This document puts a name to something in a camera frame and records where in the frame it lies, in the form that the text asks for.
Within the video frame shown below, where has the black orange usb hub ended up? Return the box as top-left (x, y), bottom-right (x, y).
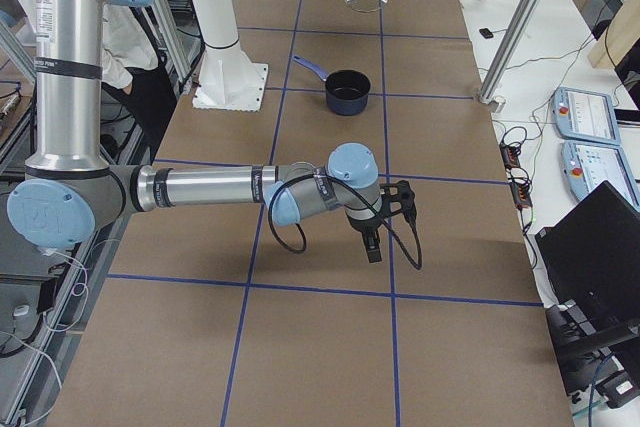
top-left (499, 142), bottom-right (533, 211)

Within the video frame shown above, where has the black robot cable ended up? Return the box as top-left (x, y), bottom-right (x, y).
top-left (267, 174), bottom-right (424, 271)

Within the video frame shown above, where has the black laptop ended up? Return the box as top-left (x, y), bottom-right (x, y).
top-left (534, 179), bottom-right (640, 318)

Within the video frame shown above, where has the brown paper table mat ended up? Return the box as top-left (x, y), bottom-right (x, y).
top-left (49, 0), bottom-right (572, 426)

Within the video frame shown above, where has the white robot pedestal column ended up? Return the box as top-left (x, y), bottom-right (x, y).
top-left (192, 0), bottom-right (269, 112)

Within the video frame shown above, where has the aluminium frame post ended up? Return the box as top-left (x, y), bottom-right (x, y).
top-left (477, 0), bottom-right (541, 104)

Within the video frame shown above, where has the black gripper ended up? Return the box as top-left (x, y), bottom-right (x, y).
top-left (347, 216), bottom-right (382, 263)

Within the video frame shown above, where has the person in white shirt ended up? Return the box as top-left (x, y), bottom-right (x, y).
top-left (101, 4), bottom-right (177, 158)

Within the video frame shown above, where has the dark blue saucepan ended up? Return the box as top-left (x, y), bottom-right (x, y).
top-left (292, 55), bottom-right (371, 116)

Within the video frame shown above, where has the lower blue teach pendant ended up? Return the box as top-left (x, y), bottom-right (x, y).
top-left (561, 140), bottom-right (639, 209)

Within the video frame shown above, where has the upper blue teach pendant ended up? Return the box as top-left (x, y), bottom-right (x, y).
top-left (550, 87), bottom-right (621, 146)

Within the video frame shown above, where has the small black square sensor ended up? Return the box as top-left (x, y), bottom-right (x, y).
top-left (479, 28), bottom-right (494, 39)

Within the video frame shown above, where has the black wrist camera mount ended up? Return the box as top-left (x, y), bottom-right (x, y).
top-left (380, 180), bottom-right (417, 226)

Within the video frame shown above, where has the blue teach pendant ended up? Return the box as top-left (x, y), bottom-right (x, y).
top-left (550, 87), bottom-right (621, 146)
top-left (561, 140), bottom-right (639, 209)

